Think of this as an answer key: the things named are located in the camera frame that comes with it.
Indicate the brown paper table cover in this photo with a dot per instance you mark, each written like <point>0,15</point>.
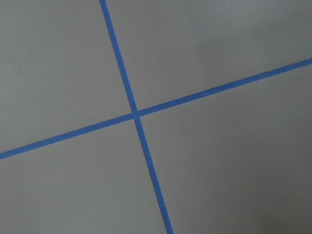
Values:
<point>155,116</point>

